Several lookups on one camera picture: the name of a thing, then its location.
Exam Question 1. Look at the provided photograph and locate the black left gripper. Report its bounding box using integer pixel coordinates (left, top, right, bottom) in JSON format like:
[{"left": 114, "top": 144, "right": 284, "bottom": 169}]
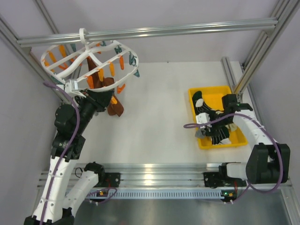
[{"left": 75, "top": 87, "right": 114, "bottom": 133}]

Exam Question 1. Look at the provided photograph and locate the white round clip hanger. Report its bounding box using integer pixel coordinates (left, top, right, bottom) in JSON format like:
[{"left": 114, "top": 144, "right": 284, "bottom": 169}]
[{"left": 40, "top": 40, "right": 140, "bottom": 94}]

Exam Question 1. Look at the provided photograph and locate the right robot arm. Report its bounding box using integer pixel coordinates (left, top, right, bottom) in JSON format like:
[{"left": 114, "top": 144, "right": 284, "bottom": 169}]
[{"left": 195, "top": 94, "right": 290, "bottom": 187}]

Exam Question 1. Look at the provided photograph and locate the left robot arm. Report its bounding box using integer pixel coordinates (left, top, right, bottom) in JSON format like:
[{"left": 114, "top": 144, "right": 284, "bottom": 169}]
[{"left": 24, "top": 90, "right": 114, "bottom": 225}]

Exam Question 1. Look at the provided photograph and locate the beige sock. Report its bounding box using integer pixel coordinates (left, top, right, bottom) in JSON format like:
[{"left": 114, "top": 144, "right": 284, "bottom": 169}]
[{"left": 226, "top": 123, "right": 237, "bottom": 132}]

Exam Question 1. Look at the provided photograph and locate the yellow plastic tray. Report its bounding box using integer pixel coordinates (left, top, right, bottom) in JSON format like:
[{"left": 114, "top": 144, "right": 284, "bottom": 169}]
[{"left": 188, "top": 86, "right": 248, "bottom": 150}]

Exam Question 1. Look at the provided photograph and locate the aluminium top crossbar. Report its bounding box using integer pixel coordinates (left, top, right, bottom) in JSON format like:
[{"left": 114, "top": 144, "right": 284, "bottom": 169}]
[{"left": 17, "top": 17, "right": 278, "bottom": 47}]

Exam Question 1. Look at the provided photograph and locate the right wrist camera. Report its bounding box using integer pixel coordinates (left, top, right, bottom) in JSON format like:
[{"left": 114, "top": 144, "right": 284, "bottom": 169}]
[{"left": 195, "top": 112, "right": 210, "bottom": 127}]

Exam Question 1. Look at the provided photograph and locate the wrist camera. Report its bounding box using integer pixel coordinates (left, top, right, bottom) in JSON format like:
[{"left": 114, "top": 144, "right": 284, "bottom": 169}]
[
  {"left": 195, "top": 112, "right": 210, "bottom": 127},
  {"left": 64, "top": 79, "right": 79, "bottom": 93}
]

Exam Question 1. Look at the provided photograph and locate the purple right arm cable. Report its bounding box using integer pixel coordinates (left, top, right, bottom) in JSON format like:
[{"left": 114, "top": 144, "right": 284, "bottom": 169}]
[{"left": 183, "top": 113, "right": 284, "bottom": 202}]

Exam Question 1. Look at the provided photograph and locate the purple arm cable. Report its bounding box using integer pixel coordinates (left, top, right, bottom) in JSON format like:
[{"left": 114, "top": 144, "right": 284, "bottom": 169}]
[
  {"left": 38, "top": 81, "right": 80, "bottom": 225},
  {"left": 183, "top": 113, "right": 284, "bottom": 202}
]

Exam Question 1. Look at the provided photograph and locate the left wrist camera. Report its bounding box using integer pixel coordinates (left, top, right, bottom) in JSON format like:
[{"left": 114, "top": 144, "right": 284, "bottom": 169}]
[{"left": 64, "top": 79, "right": 79, "bottom": 93}]

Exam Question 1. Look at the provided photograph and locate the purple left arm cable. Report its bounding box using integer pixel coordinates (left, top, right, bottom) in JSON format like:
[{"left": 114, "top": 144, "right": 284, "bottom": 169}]
[{"left": 38, "top": 81, "right": 80, "bottom": 225}]

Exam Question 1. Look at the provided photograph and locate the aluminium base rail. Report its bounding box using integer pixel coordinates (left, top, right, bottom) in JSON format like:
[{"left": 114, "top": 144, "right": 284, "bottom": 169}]
[{"left": 37, "top": 163, "right": 293, "bottom": 188}]

